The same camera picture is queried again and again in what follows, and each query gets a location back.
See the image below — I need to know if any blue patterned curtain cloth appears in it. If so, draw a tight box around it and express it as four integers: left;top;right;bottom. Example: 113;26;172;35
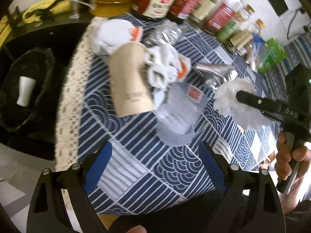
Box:
263;32;310;102

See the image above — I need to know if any chrome soap dispenser pump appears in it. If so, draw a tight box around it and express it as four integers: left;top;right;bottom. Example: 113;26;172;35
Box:
69;0;95;20

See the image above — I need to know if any dark soy sauce bottle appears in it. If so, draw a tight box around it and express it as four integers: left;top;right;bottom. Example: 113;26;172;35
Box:
131;0;175;22

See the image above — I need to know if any white paper cup in bin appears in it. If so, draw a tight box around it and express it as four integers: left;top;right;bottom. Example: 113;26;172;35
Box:
16;76;36;107

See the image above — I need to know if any silver foil snack bag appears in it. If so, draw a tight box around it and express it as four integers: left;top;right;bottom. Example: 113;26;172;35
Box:
142;19;187;47

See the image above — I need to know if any yellow cleaning cloth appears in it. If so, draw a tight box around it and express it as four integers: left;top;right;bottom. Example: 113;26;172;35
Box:
22;0;71;24

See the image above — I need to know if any green label small bottle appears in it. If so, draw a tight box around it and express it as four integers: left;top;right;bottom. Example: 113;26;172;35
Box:
216;4;255;43

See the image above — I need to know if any blue white patterned tablecloth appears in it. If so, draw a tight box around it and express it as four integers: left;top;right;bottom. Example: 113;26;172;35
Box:
55;17;279;215

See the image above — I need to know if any tan label small bottle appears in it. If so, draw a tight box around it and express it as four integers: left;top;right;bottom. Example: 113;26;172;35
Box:
227;19;266;50

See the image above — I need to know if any green plastic package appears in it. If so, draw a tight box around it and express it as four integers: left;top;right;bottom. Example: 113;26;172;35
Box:
257;38;287;73

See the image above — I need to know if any black power cable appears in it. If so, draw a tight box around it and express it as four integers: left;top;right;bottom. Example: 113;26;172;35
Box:
286;7;309;41

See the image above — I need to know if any white knitted glove orange cuff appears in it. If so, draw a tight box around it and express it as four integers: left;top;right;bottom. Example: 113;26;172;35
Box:
144;44;192;91

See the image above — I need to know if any silver foil wrapper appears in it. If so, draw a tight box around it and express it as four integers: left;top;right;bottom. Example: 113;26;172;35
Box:
193;63;238;90

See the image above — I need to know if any translucent plastic cup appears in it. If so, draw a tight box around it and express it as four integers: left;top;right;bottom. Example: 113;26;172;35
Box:
155;83;208;147

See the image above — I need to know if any black trash bag bin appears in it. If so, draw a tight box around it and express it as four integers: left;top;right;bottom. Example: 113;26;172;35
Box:
1;47;55;132

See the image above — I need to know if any red label vinegar bottle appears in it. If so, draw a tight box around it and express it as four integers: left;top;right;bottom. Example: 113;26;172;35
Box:
202;0;244;35

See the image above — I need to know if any blue plastic bag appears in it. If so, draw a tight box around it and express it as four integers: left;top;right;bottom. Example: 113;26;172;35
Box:
246;34;269;72

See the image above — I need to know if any person's right hand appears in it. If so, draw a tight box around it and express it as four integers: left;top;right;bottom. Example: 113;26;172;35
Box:
274;131;311;192

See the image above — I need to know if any white tissue paper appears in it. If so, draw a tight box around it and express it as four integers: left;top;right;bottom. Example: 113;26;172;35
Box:
213;77;269;130

